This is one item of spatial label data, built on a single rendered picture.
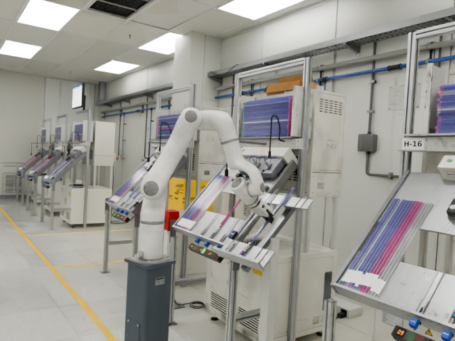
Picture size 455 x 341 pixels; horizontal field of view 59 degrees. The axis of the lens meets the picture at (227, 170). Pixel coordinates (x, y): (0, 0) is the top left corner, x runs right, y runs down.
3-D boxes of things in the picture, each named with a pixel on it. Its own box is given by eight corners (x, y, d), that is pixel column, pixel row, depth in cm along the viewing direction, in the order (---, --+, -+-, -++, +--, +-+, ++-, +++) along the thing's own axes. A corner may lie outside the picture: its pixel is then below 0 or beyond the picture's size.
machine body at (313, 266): (263, 357, 251) (268, 258, 250) (203, 317, 308) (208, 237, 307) (332, 335, 289) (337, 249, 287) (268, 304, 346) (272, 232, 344)
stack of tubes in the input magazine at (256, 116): (288, 136, 258) (290, 94, 258) (240, 137, 300) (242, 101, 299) (302, 137, 266) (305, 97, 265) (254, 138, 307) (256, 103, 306)
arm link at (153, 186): (160, 201, 207) (156, 206, 191) (139, 191, 206) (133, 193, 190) (206, 116, 206) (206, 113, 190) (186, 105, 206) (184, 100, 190)
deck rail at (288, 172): (233, 253, 234) (227, 247, 231) (231, 252, 235) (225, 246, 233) (298, 166, 260) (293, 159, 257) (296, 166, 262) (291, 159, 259)
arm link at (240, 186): (260, 190, 206) (246, 193, 212) (246, 174, 199) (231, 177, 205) (256, 203, 201) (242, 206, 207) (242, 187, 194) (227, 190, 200)
